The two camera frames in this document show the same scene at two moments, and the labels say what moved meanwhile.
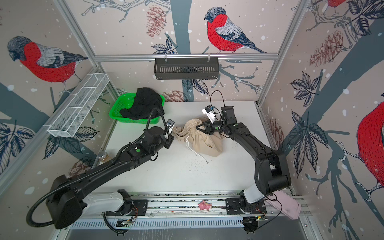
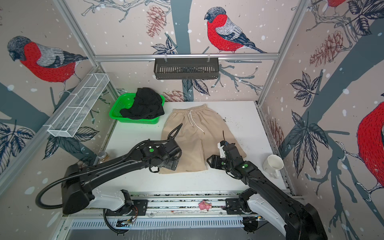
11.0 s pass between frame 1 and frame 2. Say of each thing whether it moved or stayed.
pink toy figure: stayed
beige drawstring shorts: moved
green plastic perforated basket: stayed
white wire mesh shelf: stayed
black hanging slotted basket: stayed
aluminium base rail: stayed
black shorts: stayed
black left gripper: moved
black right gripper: moved
